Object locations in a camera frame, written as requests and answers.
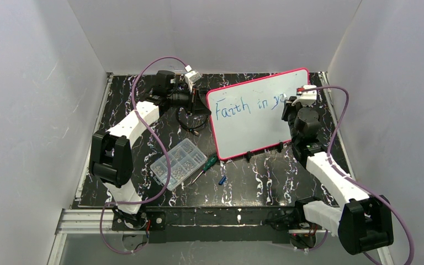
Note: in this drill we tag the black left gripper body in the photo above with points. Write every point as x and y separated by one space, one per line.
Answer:
191 103

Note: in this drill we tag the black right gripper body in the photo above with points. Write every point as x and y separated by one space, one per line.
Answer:
287 109

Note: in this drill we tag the pink framed whiteboard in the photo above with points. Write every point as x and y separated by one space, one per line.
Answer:
248 116

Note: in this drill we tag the blue marker cap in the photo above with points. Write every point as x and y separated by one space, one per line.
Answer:
222 181

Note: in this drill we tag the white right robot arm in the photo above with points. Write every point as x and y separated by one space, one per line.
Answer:
363 222

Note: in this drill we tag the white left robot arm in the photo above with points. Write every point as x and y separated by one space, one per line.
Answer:
111 154

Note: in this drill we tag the black whiteboard clip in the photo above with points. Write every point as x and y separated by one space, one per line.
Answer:
280 147
248 156

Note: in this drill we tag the clear plastic screw box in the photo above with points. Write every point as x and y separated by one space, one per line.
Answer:
185 159

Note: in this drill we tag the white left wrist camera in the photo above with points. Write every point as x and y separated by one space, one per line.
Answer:
191 76

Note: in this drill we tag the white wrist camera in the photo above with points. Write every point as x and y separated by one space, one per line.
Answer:
191 76
305 95

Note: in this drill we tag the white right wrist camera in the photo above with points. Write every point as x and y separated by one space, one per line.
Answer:
305 95

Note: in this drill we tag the green handled screwdriver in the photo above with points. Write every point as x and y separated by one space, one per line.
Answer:
208 164

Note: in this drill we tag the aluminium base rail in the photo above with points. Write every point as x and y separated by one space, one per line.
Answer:
181 224

